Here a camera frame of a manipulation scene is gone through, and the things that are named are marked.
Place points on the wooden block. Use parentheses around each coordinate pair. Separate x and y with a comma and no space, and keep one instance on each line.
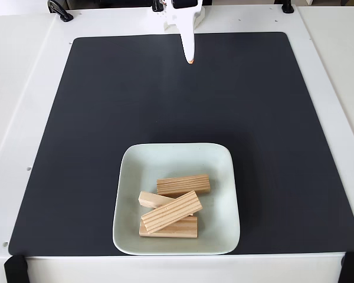
(184,184)
(186,230)
(172,210)
(150,200)

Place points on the pale green square plate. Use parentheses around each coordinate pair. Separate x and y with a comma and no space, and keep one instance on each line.
(221,177)

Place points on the black base clamp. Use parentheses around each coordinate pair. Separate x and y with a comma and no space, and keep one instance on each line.
(157,5)

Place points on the black table clamp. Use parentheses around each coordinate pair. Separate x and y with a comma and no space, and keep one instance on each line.
(287,7)
(60,11)

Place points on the black rubber mat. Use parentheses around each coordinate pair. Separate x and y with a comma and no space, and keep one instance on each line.
(76,177)

